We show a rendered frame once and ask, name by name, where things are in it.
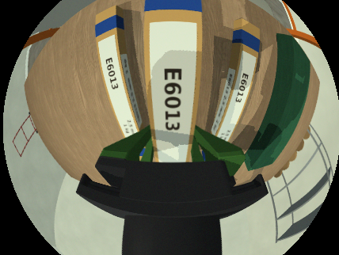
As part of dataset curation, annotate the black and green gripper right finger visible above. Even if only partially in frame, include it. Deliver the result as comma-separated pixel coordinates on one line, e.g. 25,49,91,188
191,125,246,176

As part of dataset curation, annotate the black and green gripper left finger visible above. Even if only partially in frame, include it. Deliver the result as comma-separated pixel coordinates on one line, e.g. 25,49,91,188
99,125,154,162

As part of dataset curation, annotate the dark green low platform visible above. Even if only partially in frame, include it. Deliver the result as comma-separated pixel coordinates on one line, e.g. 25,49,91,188
245,33,310,171

